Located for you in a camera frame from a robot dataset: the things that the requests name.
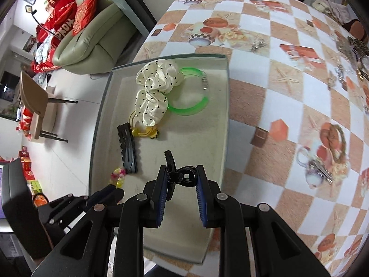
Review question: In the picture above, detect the colourful bead bracelet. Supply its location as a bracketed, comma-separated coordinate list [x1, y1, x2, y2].
[110, 167, 127, 189]

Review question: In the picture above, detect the stack of red boxes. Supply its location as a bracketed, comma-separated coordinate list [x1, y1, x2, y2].
[14, 146, 44, 197]

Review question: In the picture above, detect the small silver hair clip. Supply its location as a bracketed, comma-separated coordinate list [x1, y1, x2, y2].
[335, 65, 346, 85]
[251, 40, 267, 53]

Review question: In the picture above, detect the pile of red cloth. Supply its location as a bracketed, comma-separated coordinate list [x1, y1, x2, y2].
[30, 26, 62, 71]

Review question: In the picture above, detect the brown braided hair tie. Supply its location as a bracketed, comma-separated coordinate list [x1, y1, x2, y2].
[320, 124, 346, 163]

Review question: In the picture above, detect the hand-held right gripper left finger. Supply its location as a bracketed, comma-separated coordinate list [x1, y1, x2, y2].
[30, 164, 173, 277]

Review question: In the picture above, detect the small black claw clip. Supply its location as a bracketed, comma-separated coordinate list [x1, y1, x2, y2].
[164, 150, 199, 201]

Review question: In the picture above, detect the dark sliding door frame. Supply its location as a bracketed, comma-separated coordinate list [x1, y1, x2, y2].
[89, 0, 173, 35]

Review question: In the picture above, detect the black gooseneck stand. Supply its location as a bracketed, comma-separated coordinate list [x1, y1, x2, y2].
[32, 10, 61, 39]

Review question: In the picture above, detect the tan chair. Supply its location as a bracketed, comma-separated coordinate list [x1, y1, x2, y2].
[19, 71, 78, 143]

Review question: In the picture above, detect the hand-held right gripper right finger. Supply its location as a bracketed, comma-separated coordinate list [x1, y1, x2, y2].
[194, 164, 332, 277]

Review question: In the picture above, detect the grey rectangular tray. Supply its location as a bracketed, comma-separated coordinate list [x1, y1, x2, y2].
[88, 54, 231, 264]

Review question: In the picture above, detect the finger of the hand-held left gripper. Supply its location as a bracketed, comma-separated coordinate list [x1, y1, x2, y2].
[48, 209, 91, 237]
[37, 184, 125, 223]

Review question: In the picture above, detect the black scalloped hair clip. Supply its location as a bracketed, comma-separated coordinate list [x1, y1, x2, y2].
[117, 123, 139, 175]

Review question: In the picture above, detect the silver alligator hair clip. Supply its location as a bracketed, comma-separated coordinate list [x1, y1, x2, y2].
[308, 157, 335, 184]

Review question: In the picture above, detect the cream polka dot scrunchie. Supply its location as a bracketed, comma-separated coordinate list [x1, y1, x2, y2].
[135, 59, 185, 127]

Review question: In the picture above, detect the pale green sofa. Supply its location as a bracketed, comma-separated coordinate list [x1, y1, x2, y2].
[52, 0, 139, 75]

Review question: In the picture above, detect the brown soled black shoe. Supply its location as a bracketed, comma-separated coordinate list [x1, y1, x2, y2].
[346, 19, 368, 39]

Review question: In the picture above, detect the yellow flower hair tie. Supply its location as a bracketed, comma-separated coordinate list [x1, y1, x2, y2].
[128, 110, 160, 139]

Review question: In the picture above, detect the red lettered cushion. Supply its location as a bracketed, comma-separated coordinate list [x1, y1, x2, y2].
[53, 0, 78, 39]

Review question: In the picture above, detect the green translucent bangle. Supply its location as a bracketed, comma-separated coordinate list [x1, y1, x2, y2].
[167, 67, 209, 116]

